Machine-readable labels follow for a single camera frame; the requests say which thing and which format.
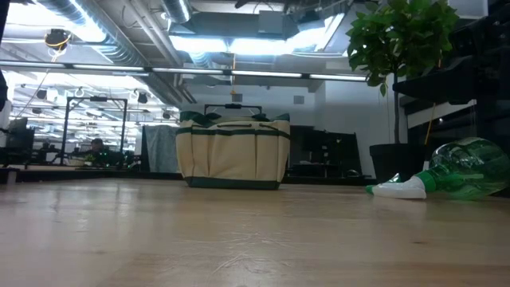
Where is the beige green gardening tote bag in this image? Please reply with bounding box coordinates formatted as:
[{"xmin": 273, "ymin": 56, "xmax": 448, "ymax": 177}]
[{"xmin": 175, "ymin": 110, "xmax": 292, "ymax": 191}]

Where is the green spray bottle white nozzle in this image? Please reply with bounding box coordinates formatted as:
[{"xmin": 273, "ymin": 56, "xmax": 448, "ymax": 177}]
[{"xmin": 365, "ymin": 137, "xmax": 510, "ymax": 200}]

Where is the long ceiling light bar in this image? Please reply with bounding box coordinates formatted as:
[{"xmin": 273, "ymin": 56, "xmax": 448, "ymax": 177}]
[{"xmin": 0, "ymin": 60, "xmax": 368, "ymax": 82}]

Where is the grey fabric partition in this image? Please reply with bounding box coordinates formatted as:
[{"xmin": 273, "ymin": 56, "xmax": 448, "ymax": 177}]
[{"xmin": 142, "ymin": 125, "xmax": 180, "ymax": 174}]

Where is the black plant pot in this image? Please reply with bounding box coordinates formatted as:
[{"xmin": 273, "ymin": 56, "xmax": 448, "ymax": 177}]
[{"xmin": 369, "ymin": 143, "xmax": 426, "ymax": 184}]

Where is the person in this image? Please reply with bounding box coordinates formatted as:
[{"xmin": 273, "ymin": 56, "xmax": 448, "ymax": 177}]
[{"xmin": 81, "ymin": 138, "xmax": 124, "ymax": 167}]

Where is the leafy green potted tree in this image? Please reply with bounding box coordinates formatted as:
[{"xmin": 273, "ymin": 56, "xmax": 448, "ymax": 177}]
[{"xmin": 345, "ymin": 0, "xmax": 461, "ymax": 144}]

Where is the silver ventilation duct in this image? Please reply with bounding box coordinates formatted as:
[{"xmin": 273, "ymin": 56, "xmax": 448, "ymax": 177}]
[{"xmin": 162, "ymin": 0, "xmax": 191, "ymax": 24}]

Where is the tall black gantry frame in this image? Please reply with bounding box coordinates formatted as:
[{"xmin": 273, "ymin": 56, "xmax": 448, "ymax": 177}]
[{"xmin": 59, "ymin": 96, "xmax": 128, "ymax": 167}]

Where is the hanging yellow cable reel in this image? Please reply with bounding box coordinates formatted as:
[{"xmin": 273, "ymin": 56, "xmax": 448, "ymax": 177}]
[{"xmin": 43, "ymin": 28, "xmax": 73, "ymax": 52}]

